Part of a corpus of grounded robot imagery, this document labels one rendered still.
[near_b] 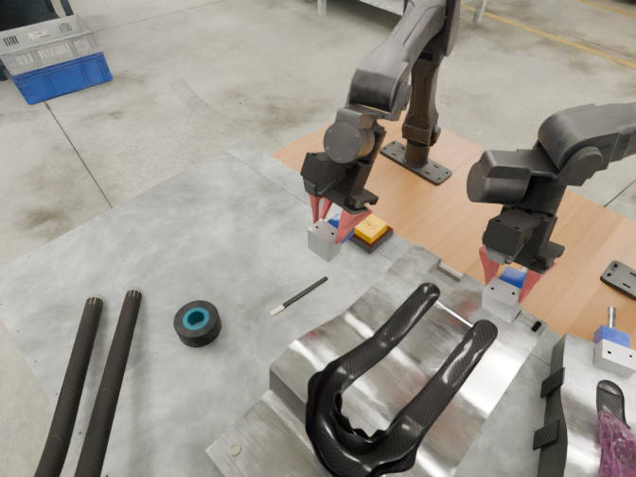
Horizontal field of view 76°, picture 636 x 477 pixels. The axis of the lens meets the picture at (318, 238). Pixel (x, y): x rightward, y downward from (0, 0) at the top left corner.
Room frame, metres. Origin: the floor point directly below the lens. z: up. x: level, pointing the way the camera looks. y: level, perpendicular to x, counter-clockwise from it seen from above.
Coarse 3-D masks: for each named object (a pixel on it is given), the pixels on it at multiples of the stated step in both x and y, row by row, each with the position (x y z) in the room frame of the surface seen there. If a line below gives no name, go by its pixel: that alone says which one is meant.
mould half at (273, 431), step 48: (384, 288) 0.42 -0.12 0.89; (480, 288) 0.42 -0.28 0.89; (336, 336) 0.31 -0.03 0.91; (432, 336) 0.33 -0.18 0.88; (528, 336) 0.32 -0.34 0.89; (288, 384) 0.23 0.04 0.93; (384, 384) 0.23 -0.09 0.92; (480, 384) 0.25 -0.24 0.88; (240, 432) 0.19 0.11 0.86; (288, 432) 0.19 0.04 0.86; (432, 432) 0.17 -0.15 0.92
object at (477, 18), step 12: (324, 0) 4.29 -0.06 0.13; (360, 0) 3.93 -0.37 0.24; (372, 0) 3.88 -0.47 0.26; (384, 0) 3.88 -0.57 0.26; (396, 0) 3.88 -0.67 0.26; (468, 0) 3.91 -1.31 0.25; (480, 0) 4.10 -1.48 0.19; (324, 12) 4.29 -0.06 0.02; (396, 12) 3.63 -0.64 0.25; (480, 12) 4.08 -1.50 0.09
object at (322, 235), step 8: (336, 216) 0.53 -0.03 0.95; (312, 224) 0.50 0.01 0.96; (320, 224) 0.50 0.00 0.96; (328, 224) 0.50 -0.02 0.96; (336, 224) 0.51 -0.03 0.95; (312, 232) 0.48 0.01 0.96; (320, 232) 0.48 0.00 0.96; (328, 232) 0.48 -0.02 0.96; (336, 232) 0.48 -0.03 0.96; (352, 232) 0.51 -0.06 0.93; (312, 240) 0.48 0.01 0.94; (320, 240) 0.47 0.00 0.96; (328, 240) 0.46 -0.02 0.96; (344, 240) 0.50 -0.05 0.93; (312, 248) 0.48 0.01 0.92; (320, 248) 0.47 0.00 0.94; (328, 248) 0.46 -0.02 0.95; (336, 248) 0.47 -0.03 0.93; (320, 256) 0.47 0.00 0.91; (328, 256) 0.46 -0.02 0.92
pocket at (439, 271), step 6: (438, 264) 0.48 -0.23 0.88; (432, 270) 0.47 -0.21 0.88; (438, 270) 0.48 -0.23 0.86; (444, 270) 0.47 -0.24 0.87; (450, 270) 0.47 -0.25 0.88; (438, 276) 0.46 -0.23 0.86; (444, 276) 0.46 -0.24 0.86; (450, 276) 0.46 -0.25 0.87; (456, 276) 0.45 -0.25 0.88; (462, 276) 0.45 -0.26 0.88; (444, 282) 0.45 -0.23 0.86; (450, 282) 0.45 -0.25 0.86; (456, 282) 0.45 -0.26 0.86
